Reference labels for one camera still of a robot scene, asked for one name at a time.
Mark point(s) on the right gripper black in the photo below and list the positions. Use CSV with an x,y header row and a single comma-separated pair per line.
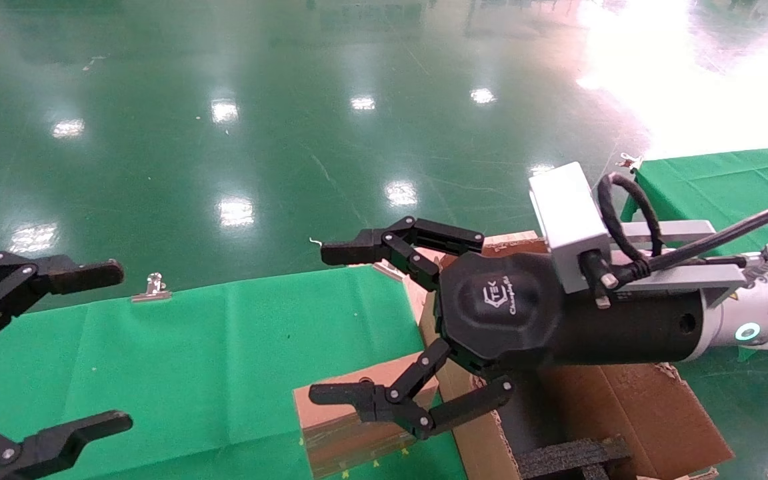
x,y
510,313

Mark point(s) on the small brown cardboard box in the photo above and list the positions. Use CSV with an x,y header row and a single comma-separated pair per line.
x,y
337,443

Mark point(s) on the large open cardboard carton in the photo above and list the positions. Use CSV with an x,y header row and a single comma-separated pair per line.
x,y
624,406

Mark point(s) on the silver binder clip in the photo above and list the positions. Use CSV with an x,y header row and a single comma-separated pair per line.
x,y
628,161
152,288
387,270

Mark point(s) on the large green tablecloth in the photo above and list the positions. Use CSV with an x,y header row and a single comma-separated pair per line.
x,y
190,360

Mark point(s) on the black foam insert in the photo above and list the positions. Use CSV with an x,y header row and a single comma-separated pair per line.
x,y
570,456

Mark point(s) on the green cloth on side table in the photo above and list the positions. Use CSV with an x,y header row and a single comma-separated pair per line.
x,y
724,186

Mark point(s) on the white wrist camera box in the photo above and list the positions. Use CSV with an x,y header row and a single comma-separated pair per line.
x,y
567,213

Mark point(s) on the grey camera mounting bracket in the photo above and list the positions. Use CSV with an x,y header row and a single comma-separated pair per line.
x,y
684,276

